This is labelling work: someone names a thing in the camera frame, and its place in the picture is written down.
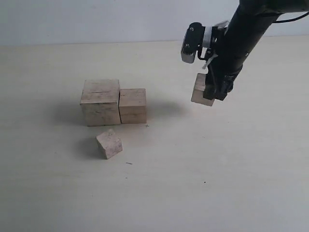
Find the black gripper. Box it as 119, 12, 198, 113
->
203, 31, 258, 101

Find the third largest wooden cube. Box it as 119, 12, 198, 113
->
191, 73, 214, 106

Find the second largest wooden cube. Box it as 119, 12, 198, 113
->
119, 88, 147, 124

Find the smallest wooden cube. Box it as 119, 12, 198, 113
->
96, 129, 123, 160

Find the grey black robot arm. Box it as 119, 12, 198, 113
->
203, 0, 309, 101

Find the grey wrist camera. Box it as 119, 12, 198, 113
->
181, 22, 212, 64

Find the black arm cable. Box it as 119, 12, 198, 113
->
272, 9, 309, 24

